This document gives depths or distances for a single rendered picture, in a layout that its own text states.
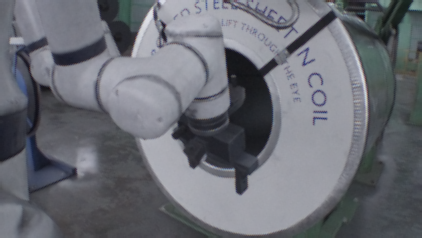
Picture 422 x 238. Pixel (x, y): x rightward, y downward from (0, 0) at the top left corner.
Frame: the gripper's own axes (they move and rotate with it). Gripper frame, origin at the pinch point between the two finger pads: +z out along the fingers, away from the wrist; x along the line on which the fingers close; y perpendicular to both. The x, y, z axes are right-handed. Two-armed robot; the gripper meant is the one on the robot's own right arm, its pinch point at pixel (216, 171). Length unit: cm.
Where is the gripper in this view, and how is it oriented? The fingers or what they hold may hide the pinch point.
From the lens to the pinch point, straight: 67.3
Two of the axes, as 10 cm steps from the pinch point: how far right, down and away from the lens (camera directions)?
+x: 7.6, 3.2, -5.7
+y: -6.4, 5.3, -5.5
